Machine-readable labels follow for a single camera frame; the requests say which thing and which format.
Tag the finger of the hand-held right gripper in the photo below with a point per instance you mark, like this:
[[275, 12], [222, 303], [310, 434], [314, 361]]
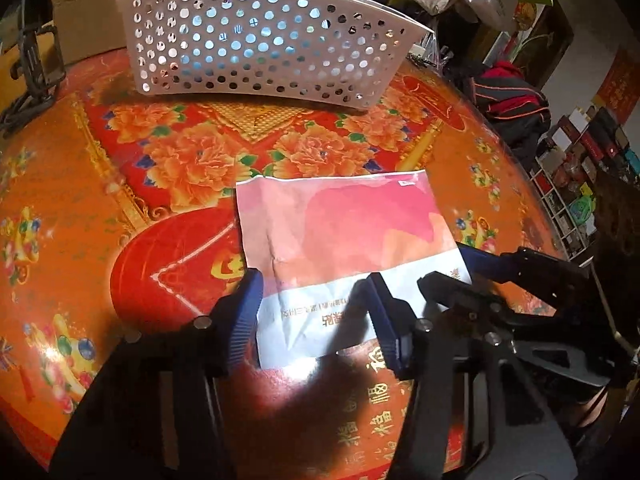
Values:
[[480, 259], [450, 287]]

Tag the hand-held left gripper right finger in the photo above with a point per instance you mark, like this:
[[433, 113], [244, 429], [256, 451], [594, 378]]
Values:
[[385, 325]]

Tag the shelf of boxes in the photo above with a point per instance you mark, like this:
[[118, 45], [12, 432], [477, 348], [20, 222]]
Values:
[[580, 160]]

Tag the open brown cardboard box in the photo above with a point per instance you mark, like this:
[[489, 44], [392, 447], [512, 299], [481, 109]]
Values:
[[85, 15]]

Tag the red wall poster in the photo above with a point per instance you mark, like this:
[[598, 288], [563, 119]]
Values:
[[620, 85]]

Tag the red and black backpack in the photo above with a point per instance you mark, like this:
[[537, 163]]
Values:
[[510, 100]]

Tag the white perforated plastic basket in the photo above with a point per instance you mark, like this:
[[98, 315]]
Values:
[[125, 17]]

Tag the pink and white packet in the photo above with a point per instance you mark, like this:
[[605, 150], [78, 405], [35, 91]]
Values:
[[325, 230]]

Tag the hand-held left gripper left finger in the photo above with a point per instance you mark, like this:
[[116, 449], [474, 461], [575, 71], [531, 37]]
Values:
[[245, 315]]

